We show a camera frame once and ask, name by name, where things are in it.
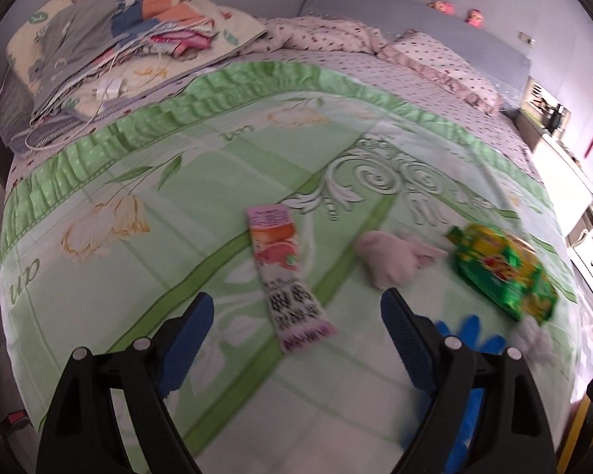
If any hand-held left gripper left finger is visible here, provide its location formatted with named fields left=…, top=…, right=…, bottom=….
left=38, top=292, right=215, bottom=474

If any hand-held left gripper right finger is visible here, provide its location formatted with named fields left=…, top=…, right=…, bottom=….
left=380, top=287, right=558, bottom=474

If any yellow rimmed black trash bin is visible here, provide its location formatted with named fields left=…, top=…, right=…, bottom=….
left=568, top=392, right=593, bottom=462

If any blue rubber glove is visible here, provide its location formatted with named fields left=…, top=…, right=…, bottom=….
left=432, top=313, right=507, bottom=474

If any white tissue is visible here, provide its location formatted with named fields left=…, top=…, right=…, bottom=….
left=514, top=323, right=557, bottom=366

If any pink tissue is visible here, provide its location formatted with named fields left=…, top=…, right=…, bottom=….
left=353, top=229, right=448, bottom=290

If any pink snack wrapper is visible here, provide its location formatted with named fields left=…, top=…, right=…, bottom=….
left=244, top=205, right=339, bottom=356

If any large green snack packet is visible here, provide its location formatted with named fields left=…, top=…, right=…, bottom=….
left=447, top=223, right=558, bottom=324

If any green floral blanket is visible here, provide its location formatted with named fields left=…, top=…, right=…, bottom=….
left=0, top=62, right=581, bottom=474

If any white nightstand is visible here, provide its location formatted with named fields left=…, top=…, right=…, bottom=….
left=516, top=109, right=593, bottom=238

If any pink dotted bed sheet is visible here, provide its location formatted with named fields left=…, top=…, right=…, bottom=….
left=7, top=52, right=544, bottom=193

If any pink dotted pillow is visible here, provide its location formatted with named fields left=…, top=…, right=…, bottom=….
left=378, top=32, right=505, bottom=117

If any grey folded blanket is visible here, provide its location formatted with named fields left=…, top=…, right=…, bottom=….
left=0, top=74, right=94, bottom=154

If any pink dotted duvet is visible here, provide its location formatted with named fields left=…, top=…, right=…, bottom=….
left=259, top=16, right=391, bottom=55

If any bear print folded quilt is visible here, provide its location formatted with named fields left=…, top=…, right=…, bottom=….
left=6, top=0, right=268, bottom=114

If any grey cartoon print garment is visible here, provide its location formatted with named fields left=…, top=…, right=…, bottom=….
left=32, top=0, right=213, bottom=109

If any grey blue headboard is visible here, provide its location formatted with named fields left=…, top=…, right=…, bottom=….
left=299, top=0, right=532, bottom=119

